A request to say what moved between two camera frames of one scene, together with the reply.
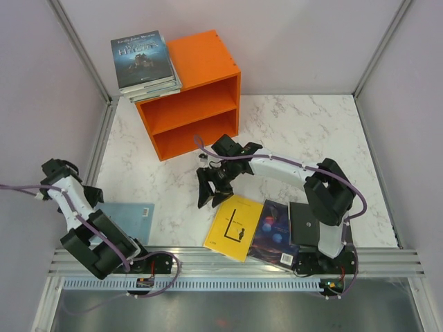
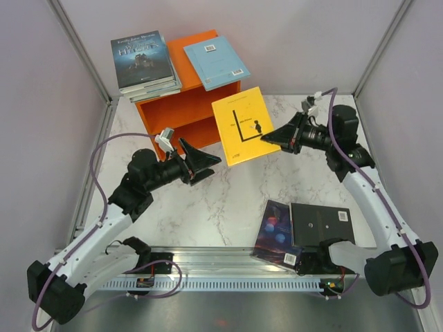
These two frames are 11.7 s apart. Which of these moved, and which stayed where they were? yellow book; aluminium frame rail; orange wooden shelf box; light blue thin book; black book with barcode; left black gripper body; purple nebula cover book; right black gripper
Moved: right black gripper; left black gripper body; yellow book; light blue thin book
Stayed: orange wooden shelf box; aluminium frame rail; purple nebula cover book; black book with barcode
